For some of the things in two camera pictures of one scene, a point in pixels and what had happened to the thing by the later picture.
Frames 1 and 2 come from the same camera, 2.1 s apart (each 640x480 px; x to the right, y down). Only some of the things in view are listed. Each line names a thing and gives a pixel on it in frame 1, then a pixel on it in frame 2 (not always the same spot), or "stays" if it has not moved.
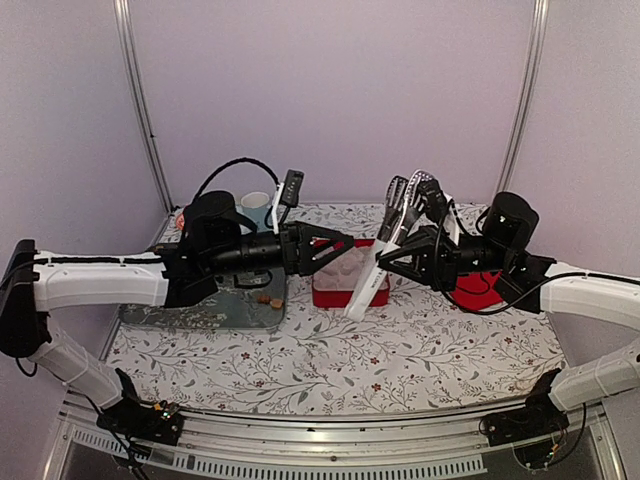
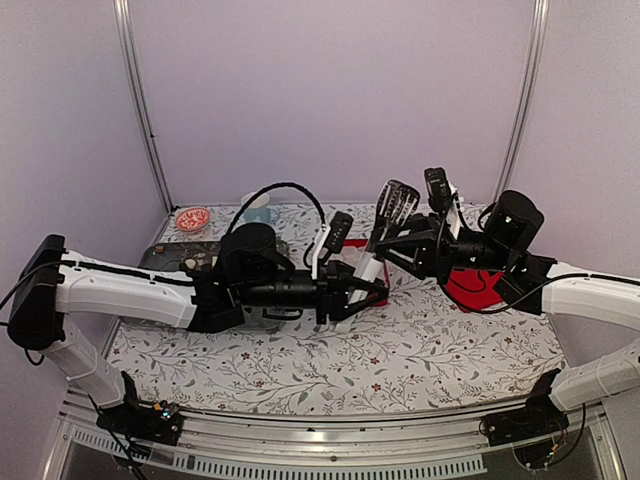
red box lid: (476, 290) stays
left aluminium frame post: (123, 15) stays
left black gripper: (304, 264) → (333, 283)
